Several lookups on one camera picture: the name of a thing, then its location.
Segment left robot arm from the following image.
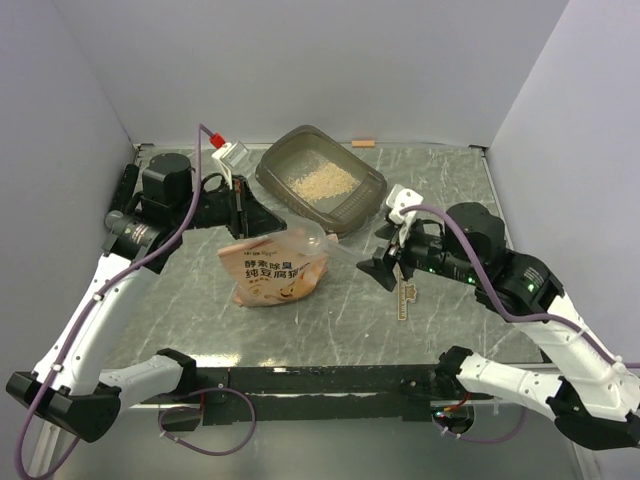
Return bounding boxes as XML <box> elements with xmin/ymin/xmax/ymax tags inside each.
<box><xmin>6</xmin><ymin>153</ymin><xmax>286</xmax><ymax>443</ymax></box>

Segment grey plastic litter box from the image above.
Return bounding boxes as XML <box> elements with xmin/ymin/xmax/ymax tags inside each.
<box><xmin>255</xmin><ymin>125</ymin><xmax>387</xmax><ymax>235</ymax></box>

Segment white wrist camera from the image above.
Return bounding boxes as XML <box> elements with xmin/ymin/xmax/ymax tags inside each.
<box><xmin>209</xmin><ymin>133</ymin><xmax>249</xmax><ymax>188</ymax></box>
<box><xmin>384</xmin><ymin>184</ymin><xmax>424</xmax><ymax>225</ymax></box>

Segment pink cat litter bag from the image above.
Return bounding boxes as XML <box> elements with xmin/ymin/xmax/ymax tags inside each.
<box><xmin>217</xmin><ymin>237</ymin><xmax>328</xmax><ymax>307</ymax></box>

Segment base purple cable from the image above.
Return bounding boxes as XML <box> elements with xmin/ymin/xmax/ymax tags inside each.
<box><xmin>432</xmin><ymin>374</ymin><xmax>527</xmax><ymax>444</ymax></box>
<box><xmin>157</xmin><ymin>387</ymin><xmax>258</xmax><ymax>456</ymax></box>

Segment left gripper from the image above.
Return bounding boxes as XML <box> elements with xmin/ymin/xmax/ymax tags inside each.
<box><xmin>172</xmin><ymin>175</ymin><xmax>287</xmax><ymax>240</ymax></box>

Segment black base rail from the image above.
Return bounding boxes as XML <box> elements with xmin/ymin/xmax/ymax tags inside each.
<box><xmin>139</xmin><ymin>364</ymin><xmax>496</xmax><ymax>426</ymax></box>

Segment clean litter granules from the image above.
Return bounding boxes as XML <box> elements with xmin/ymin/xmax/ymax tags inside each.
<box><xmin>290</xmin><ymin>163</ymin><xmax>359</xmax><ymax>204</ymax></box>

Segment clear plastic scoop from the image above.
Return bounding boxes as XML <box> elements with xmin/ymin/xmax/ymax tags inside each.
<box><xmin>271</xmin><ymin>216</ymin><xmax>365</xmax><ymax>265</ymax></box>

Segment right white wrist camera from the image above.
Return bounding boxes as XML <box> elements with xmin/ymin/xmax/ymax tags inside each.
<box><xmin>384</xmin><ymin>184</ymin><xmax>424</xmax><ymax>225</ymax></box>

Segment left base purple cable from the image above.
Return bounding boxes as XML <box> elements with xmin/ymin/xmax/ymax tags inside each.
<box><xmin>157</xmin><ymin>387</ymin><xmax>258</xmax><ymax>456</ymax></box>

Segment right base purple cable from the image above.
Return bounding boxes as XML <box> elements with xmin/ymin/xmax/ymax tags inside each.
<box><xmin>432</xmin><ymin>374</ymin><xmax>527</xmax><ymax>444</ymax></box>

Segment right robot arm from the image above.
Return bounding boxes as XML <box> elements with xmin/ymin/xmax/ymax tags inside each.
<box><xmin>357</xmin><ymin>200</ymin><xmax>639</xmax><ymax>451</ymax></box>

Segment black cylinder with grey cap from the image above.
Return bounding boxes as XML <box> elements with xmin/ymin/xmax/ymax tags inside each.
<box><xmin>104</xmin><ymin>163</ymin><xmax>140</xmax><ymax>230</ymax></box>

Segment small orange block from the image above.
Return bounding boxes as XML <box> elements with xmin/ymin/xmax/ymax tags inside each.
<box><xmin>351</xmin><ymin>140</ymin><xmax>376</xmax><ymax>148</ymax></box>

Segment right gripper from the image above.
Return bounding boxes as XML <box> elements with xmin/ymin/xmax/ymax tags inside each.
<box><xmin>353</xmin><ymin>212</ymin><xmax>478</xmax><ymax>290</ymax></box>

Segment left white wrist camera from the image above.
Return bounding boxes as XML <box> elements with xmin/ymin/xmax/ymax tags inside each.
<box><xmin>209</xmin><ymin>133</ymin><xmax>249</xmax><ymax>188</ymax></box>

